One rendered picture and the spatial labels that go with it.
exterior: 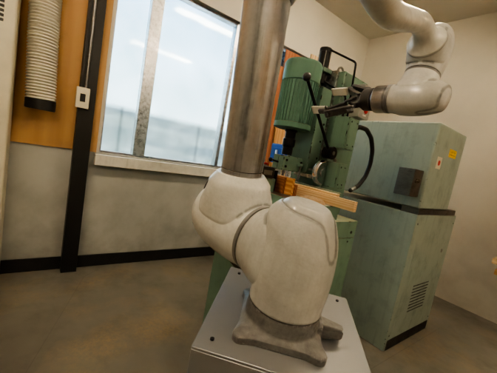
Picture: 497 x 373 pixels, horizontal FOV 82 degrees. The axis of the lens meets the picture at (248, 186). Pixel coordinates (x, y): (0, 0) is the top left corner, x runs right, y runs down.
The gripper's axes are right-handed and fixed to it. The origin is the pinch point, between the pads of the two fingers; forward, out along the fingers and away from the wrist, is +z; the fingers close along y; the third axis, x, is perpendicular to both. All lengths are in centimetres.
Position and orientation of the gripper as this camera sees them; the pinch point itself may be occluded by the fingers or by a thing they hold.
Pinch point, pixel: (325, 101)
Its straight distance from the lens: 120.0
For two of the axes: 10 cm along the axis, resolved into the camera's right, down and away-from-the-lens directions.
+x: -3.9, -7.5, -5.3
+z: -6.3, -2.0, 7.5
